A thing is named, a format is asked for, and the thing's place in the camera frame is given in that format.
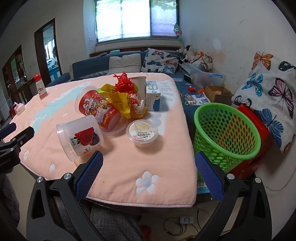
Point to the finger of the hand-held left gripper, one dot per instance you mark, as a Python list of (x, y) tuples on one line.
[(24, 136), (7, 131)]

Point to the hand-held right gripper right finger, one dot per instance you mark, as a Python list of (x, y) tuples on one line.
[(209, 176)]

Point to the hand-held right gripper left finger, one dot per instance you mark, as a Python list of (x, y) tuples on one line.
[(89, 176)]

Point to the green plastic mesh basket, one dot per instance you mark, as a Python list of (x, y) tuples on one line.
[(222, 141)]

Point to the clear strawberry print cup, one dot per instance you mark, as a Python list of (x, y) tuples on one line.
[(78, 136)]

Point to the red noodle cup clear lid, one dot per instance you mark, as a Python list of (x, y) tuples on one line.
[(111, 120)]

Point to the clear pudding cup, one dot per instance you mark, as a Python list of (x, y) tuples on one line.
[(141, 133)]

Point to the red cartoon noodle cup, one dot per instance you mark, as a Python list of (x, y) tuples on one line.
[(91, 102)]

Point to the yellow plastic wrapper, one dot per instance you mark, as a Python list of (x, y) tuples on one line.
[(119, 102)]

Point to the red white tissue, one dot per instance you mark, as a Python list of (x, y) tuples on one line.
[(134, 99)]

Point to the red net bag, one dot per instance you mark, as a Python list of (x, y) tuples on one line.
[(123, 82)]

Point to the small red container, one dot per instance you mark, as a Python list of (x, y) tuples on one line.
[(12, 113)]

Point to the pink tissue box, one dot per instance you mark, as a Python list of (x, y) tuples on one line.
[(19, 109)]

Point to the white fridge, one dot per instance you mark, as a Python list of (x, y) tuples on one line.
[(3, 102)]

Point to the white power adapter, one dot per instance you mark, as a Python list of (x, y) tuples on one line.
[(186, 220)]

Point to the person's plaid trouser leg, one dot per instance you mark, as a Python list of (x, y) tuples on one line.
[(108, 222)]

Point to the white bottle red cap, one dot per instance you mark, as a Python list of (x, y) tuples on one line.
[(41, 89)]

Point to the dark wooden cabinet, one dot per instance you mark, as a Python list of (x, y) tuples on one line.
[(17, 69)]

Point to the red plastic stool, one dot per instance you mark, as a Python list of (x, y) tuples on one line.
[(259, 125)]

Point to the blue white picture booklet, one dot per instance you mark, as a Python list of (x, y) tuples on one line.
[(198, 99)]

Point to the brown cardboard box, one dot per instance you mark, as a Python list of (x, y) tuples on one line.
[(218, 97)]

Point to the wooden doorway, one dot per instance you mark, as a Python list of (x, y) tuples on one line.
[(48, 53)]

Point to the small red toy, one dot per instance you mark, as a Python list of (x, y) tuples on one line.
[(191, 89)]

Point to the blue white milk carton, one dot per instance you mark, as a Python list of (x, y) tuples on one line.
[(152, 97)]

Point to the blue sofa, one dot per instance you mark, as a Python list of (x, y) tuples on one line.
[(92, 66)]

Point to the clear plastic storage box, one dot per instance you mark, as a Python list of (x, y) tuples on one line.
[(208, 76)]

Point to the white butterfly print blanket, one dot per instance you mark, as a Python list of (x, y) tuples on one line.
[(270, 92)]

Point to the beige paper cup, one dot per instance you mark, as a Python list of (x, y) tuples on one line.
[(140, 85)]

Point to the book on sill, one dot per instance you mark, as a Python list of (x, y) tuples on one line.
[(103, 55)]

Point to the printed cloth bag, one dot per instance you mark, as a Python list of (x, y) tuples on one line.
[(205, 61)]

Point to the beige pillow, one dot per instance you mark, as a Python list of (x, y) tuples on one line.
[(124, 63)]

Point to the pink plush toy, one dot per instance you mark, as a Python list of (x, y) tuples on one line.
[(190, 57)]

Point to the teal cloth on sill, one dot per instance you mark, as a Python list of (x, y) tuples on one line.
[(115, 51)]

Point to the butterfly print pillow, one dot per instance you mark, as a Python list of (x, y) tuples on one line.
[(159, 61)]

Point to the black white plush toy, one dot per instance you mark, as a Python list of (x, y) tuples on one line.
[(186, 49)]

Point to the colourful pinwheel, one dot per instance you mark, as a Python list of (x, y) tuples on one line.
[(179, 32)]

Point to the window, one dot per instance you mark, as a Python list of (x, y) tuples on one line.
[(136, 18)]

